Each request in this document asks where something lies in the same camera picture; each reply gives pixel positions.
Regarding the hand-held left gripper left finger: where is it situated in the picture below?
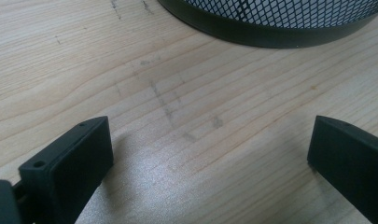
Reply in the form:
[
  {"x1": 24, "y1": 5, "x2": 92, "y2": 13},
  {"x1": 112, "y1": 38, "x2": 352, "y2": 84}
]
[{"x1": 18, "y1": 116, "x2": 115, "y2": 224}]

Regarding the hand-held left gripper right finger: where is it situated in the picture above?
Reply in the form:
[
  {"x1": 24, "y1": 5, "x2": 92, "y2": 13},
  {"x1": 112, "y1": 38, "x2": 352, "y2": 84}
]
[{"x1": 306, "y1": 115, "x2": 378, "y2": 224}]

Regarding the black mesh metal trash can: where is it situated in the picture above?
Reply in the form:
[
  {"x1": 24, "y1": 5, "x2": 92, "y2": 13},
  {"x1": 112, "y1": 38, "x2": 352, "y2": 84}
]
[{"x1": 157, "y1": 0, "x2": 378, "y2": 49}]

